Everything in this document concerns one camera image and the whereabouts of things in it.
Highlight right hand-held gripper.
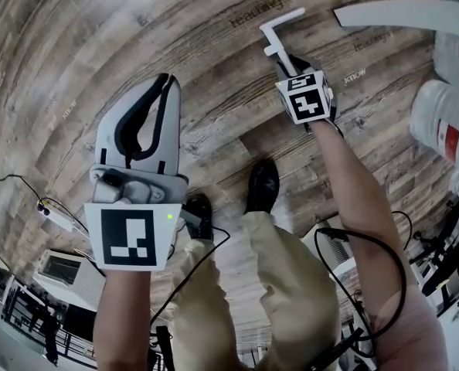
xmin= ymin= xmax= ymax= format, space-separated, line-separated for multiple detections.
xmin=274 ymin=54 xmax=339 ymax=125

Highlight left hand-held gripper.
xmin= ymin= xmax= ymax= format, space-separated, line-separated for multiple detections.
xmin=83 ymin=73 xmax=199 ymax=272

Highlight person's right forearm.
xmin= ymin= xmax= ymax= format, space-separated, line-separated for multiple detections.
xmin=308 ymin=118 xmax=408 ymax=324

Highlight person's left forearm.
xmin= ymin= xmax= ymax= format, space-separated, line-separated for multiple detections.
xmin=92 ymin=267 xmax=154 ymax=371

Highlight person's left black shoe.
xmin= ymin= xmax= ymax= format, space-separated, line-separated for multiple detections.
xmin=184 ymin=192 xmax=216 ymax=247

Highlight person's black shoe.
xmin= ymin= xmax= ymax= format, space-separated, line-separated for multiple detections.
xmin=243 ymin=159 xmax=281 ymax=216
xmin=184 ymin=192 xmax=216 ymax=247

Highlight white power strip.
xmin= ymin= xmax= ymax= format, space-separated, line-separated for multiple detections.
xmin=35 ymin=196 xmax=77 ymax=232

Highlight white curved band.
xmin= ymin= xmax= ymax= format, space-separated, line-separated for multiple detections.
xmin=332 ymin=0 xmax=459 ymax=40

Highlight person's right black shoe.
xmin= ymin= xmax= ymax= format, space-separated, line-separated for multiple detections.
xmin=243 ymin=159 xmax=281 ymax=216

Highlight white vented box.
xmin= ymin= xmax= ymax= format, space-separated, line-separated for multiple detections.
xmin=301 ymin=215 xmax=356 ymax=272

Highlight person's beige trousers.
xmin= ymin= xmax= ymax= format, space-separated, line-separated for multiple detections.
xmin=170 ymin=209 xmax=343 ymax=371

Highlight black tripod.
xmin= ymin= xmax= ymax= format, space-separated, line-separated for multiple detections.
xmin=148 ymin=322 xmax=179 ymax=371

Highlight black metal railing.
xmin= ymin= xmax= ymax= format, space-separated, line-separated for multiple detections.
xmin=0 ymin=282 xmax=97 ymax=366

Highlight person's pink sleeve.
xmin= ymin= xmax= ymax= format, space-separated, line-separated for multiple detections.
xmin=370 ymin=284 xmax=444 ymax=371

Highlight thin black floor cable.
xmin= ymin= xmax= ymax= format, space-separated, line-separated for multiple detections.
xmin=0 ymin=163 xmax=92 ymax=240

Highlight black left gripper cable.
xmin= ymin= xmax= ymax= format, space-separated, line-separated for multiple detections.
xmin=148 ymin=225 xmax=231 ymax=326

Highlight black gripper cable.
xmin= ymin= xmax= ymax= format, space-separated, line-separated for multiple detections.
xmin=313 ymin=209 xmax=414 ymax=347
xmin=148 ymin=225 xmax=231 ymax=326

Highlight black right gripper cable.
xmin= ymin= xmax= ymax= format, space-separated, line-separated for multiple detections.
xmin=313 ymin=209 xmax=414 ymax=347

